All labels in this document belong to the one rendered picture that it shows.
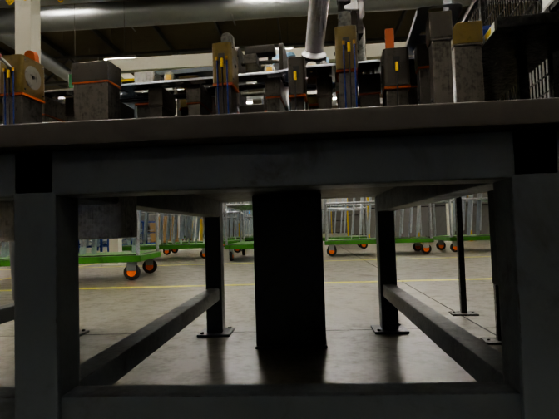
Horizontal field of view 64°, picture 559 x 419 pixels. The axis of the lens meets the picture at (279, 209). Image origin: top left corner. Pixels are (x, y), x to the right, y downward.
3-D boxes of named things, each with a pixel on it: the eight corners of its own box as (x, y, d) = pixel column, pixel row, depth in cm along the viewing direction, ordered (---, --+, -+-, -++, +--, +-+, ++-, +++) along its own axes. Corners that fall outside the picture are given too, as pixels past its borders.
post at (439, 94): (434, 138, 100) (428, 12, 102) (430, 142, 105) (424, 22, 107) (457, 136, 100) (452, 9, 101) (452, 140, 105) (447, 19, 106)
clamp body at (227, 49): (210, 163, 124) (206, 39, 126) (221, 169, 136) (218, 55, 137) (233, 162, 123) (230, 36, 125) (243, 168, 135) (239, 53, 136)
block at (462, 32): (457, 153, 122) (452, 22, 124) (451, 157, 130) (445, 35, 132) (489, 151, 121) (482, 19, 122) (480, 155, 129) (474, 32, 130)
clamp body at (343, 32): (337, 155, 116) (332, 22, 118) (338, 161, 128) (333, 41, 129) (363, 153, 115) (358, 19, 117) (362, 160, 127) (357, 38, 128)
